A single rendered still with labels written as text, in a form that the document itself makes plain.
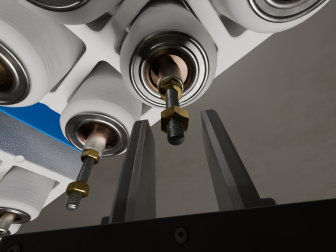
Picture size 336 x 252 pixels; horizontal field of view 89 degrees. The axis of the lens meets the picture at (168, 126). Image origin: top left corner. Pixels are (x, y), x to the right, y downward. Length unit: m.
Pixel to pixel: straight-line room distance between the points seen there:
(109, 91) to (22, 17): 0.10
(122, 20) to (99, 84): 0.08
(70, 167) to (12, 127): 0.15
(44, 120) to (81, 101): 0.28
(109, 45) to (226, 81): 0.33
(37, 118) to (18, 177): 0.13
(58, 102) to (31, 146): 0.19
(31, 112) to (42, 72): 0.28
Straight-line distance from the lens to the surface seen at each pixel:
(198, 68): 0.17
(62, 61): 0.24
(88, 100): 0.21
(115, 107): 0.20
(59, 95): 0.30
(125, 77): 0.18
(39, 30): 0.23
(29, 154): 0.47
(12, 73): 0.21
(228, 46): 0.25
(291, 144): 0.77
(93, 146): 0.20
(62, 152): 0.50
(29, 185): 0.48
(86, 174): 0.19
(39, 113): 0.49
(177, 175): 0.75
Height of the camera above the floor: 0.41
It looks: 49 degrees down
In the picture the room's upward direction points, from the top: 177 degrees clockwise
